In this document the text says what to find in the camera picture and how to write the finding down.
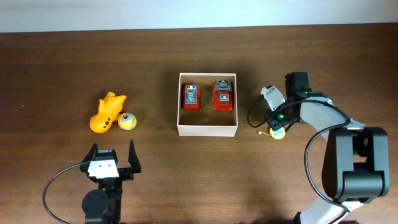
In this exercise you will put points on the yellow wooden rattle drum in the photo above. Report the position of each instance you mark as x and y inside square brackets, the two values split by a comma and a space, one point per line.
[278, 135]

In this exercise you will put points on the red fire truck toy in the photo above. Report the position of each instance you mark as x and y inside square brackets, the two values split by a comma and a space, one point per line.
[191, 97]

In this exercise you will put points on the orange rubber animal toy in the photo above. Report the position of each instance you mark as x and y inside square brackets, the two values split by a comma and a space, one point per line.
[109, 109]

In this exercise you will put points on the pink cardboard box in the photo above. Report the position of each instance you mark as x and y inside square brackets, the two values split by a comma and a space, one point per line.
[206, 121]

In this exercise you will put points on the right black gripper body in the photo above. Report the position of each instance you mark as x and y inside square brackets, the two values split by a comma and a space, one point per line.
[280, 117]

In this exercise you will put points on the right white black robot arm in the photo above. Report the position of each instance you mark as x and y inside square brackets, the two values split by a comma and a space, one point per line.
[356, 163]

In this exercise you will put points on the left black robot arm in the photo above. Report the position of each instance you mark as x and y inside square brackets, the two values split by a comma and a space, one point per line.
[103, 205]

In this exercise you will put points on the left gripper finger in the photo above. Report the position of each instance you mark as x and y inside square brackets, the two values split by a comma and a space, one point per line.
[132, 157]
[92, 153]

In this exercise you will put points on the red fire truck with ladder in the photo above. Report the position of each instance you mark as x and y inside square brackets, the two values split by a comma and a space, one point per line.
[223, 96]

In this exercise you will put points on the yellow grey toy ball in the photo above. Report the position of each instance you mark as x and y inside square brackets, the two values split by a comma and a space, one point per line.
[127, 121]

